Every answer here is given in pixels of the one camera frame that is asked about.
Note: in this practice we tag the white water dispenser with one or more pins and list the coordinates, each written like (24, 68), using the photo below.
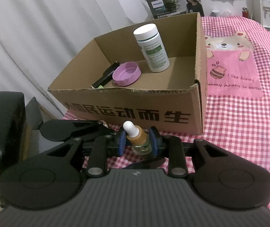
(261, 11)

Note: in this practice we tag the white curtain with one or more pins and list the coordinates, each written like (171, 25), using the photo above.
(38, 38)

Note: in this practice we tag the pink checkered tablecloth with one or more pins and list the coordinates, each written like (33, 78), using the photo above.
(240, 125)

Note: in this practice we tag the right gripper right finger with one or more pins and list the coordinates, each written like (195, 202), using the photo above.
(170, 147)

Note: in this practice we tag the amber dropper bottle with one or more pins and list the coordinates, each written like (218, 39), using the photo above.
(138, 138)

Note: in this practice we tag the red small can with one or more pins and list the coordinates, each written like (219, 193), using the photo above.
(245, 12)

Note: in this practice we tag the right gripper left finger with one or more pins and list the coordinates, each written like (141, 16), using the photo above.
(102, 148)

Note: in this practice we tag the pink bear placemat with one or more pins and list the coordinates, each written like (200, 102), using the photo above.
(232, 70)

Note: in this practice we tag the brown cardboard box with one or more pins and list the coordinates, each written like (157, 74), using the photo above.
(172, 100)

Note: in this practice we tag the purple plastic lid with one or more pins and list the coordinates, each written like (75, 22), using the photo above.
(126, 74)

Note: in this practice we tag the white pill bottle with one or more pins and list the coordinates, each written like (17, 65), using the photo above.
(152, 47)

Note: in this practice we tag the black cylindrical bottle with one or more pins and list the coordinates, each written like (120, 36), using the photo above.
(106, 77)

